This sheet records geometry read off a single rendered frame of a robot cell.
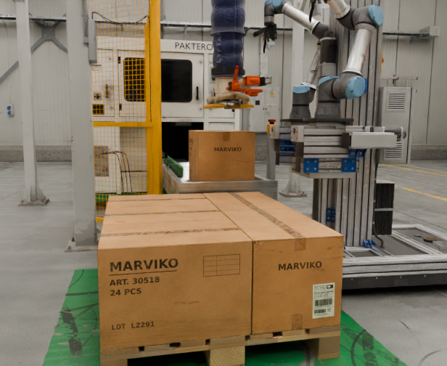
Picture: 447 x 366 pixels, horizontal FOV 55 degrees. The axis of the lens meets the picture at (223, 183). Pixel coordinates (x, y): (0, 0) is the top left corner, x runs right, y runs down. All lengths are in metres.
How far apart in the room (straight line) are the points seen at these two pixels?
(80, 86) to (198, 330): 2.31
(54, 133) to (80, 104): 8.47
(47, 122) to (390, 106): 10.15
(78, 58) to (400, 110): 2.34
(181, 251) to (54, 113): 10.50
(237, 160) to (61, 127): 9.28
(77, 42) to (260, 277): 2.45
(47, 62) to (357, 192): 10.20
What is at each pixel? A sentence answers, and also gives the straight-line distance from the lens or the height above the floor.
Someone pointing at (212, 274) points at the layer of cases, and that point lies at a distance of 1.74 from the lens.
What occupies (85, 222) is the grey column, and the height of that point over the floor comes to 0.21.
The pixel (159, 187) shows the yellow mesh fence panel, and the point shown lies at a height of 0.47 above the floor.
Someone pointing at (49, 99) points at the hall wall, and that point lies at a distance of 12.06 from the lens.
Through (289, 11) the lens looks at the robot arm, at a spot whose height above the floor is 1.75.
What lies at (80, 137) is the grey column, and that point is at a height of 0.89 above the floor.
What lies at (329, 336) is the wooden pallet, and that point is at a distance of 2.02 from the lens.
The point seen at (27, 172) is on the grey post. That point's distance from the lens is 5.82.
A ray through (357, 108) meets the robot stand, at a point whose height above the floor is 1.10.
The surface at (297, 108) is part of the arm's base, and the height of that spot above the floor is 1.11.
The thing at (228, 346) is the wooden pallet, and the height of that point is 0.11.
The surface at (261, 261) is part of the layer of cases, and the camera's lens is 1.78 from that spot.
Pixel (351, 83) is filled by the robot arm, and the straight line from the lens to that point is 2.45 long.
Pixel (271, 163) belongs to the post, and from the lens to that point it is 3.62.
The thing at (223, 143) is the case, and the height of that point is 0.87.
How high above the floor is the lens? 1.00
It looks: 8 degrees down
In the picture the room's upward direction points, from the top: straight up
